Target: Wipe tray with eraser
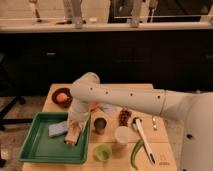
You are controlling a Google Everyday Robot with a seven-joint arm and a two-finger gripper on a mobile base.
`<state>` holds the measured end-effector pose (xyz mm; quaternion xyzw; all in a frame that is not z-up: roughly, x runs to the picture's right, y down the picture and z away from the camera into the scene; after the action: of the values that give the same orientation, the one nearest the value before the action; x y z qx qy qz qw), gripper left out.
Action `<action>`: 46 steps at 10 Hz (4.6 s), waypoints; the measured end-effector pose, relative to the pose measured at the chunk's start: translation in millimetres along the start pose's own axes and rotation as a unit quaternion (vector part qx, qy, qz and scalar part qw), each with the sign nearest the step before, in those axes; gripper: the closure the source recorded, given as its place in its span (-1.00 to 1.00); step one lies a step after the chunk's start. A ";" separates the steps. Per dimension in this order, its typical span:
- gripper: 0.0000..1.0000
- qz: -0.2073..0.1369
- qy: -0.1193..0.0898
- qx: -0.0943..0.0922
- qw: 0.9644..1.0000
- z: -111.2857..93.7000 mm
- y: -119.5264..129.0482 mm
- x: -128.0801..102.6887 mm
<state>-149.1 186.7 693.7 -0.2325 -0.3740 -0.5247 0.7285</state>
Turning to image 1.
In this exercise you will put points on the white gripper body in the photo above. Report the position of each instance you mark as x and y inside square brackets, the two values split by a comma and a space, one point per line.
[73, 133]

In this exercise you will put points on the blue eraser sponge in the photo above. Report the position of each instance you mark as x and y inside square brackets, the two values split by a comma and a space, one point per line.
[57, 129]

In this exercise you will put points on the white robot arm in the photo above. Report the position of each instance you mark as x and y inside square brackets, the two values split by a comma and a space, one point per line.
[195, 110]

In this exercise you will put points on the green plastic tray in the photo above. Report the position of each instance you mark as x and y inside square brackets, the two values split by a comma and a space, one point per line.
[39, 147]

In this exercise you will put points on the dark metal cup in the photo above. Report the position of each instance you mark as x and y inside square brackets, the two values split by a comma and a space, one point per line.
[100, 125]

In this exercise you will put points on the orange plate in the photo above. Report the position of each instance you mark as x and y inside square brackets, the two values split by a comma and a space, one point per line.
[94, 106]

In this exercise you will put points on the orange fruit in bowl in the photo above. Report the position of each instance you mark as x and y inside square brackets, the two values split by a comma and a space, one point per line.
[62, 97]

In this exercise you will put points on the dark red bowl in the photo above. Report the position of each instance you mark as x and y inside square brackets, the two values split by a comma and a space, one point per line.
[62, 90]

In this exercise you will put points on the green plastic cup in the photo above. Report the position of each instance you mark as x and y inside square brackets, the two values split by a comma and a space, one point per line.
[103, 152]

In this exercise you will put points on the white plastic cup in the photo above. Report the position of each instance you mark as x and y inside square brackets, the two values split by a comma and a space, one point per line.
[122, 135]

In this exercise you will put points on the green chili pepper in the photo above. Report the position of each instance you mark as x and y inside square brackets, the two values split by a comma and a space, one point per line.
[135, 150]

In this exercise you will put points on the black office chair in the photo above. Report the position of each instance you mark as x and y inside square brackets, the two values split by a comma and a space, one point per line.
[9, 83]

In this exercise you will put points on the dark cabinet counter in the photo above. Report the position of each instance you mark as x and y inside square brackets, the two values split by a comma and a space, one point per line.
[174, 59]

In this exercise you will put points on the white handled knife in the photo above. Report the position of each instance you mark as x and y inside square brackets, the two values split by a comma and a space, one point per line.
[137, 125]

